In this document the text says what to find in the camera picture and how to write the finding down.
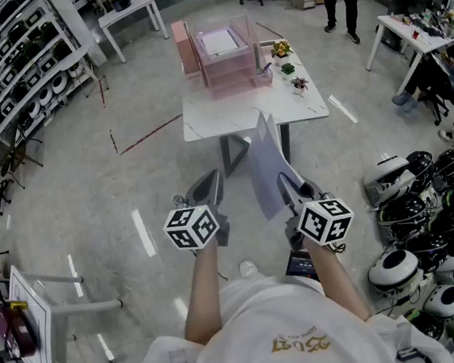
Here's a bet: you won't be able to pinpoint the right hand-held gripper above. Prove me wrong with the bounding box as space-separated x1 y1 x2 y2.
277 165 359 252

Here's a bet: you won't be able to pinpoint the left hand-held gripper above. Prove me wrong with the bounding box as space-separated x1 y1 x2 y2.
156 168 234 255

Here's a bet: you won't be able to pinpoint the purple notebook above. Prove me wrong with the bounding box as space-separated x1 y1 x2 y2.
242 108 297 223

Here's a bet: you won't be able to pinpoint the pink document tray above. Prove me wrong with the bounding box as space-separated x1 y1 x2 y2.
188 11 270 102

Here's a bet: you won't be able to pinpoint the person's right forearm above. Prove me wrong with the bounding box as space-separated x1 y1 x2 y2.
302 230 374 327

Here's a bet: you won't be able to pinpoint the person's left forearm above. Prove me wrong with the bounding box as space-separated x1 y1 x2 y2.
175 242 230 347

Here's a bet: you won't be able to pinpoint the black screen device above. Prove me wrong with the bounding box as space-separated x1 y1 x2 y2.
282 247 319 281

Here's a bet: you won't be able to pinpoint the person's leg with white shoe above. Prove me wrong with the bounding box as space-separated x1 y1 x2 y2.
239 258 260 278

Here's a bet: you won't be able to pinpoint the pile of black white helmets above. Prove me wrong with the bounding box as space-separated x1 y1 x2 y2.
354 145 454 348

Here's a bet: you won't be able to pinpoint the pink leaf potted plant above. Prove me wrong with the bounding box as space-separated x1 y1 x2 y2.
289 75 311 97

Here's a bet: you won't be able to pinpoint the green succulent potted plant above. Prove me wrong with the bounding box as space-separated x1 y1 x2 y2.
279 61 297 82

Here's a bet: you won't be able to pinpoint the person's white shirt torso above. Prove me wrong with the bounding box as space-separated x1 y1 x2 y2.
112 255 454 363

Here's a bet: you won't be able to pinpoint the pink file box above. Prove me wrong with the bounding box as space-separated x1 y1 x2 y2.
170 19 205 92

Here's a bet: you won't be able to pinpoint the orange flower potted plant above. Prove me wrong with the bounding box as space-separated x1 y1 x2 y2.
269 38 295 66

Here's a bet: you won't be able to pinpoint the white paper sheets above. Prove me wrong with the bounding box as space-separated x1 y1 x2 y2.
198 27 240 57

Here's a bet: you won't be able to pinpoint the white office desk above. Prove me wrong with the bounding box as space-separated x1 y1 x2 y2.
360 7 454 99

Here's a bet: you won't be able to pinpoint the rows of shelved headsets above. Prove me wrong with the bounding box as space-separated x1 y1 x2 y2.
0 0 91 130

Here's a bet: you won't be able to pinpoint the white oval side table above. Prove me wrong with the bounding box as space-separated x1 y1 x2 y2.
52 42 111 101

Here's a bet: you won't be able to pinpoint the white rectangular table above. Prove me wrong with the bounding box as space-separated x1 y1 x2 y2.
95 0 172 66

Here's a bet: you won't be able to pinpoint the black swivel chair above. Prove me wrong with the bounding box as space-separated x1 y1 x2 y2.
0 112 52 218

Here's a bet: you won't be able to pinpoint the white tilted work table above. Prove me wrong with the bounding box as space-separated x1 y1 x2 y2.
3 252 130 363

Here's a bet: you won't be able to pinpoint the cluttered desk items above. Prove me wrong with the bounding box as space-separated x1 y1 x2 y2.
399 0 454 41

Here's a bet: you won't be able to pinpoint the maroon device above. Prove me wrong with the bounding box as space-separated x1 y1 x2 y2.
0 298 40 361

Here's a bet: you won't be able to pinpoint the black table leg frame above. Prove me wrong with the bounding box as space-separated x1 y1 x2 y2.
218 122 295 179

